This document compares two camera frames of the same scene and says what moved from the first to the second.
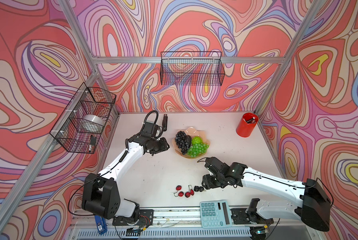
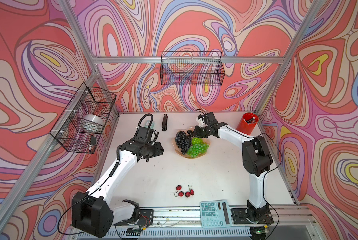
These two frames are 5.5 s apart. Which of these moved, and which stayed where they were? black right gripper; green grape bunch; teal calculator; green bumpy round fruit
Moved: black right gripper
Stayed: green bumpy round fruit; teal calculator; green grape bunch
